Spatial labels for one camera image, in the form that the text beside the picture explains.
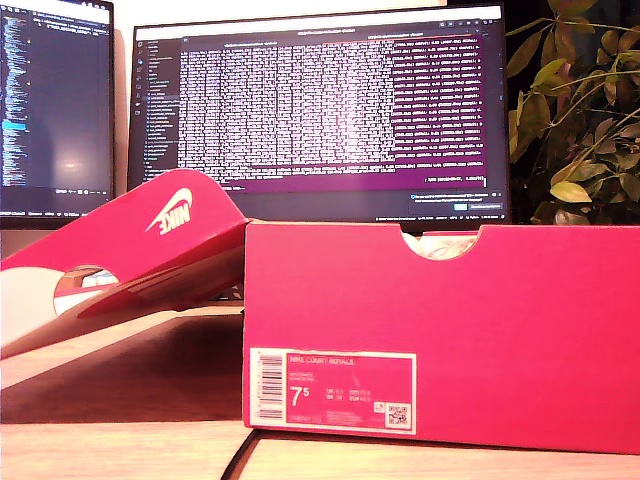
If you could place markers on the white tissue paper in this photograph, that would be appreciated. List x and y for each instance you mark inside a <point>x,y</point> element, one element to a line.
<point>440,247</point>

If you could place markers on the green leafy houseplant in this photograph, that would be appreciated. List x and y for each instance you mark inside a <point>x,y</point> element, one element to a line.
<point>565,190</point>

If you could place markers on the small dark computer monitor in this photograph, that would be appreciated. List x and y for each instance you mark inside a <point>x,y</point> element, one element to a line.
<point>60,100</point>

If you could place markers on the red Nike shoebox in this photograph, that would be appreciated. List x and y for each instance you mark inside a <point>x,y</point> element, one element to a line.
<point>450,310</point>

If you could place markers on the white blue carton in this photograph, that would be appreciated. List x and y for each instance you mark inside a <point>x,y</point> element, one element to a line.
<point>89,281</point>
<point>112,276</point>
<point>101,279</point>

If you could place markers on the wide black computer monitor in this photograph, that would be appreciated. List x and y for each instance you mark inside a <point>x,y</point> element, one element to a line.
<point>325,100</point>

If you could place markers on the brown cardboard box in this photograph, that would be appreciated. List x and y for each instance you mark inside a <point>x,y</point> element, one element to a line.
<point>74,277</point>

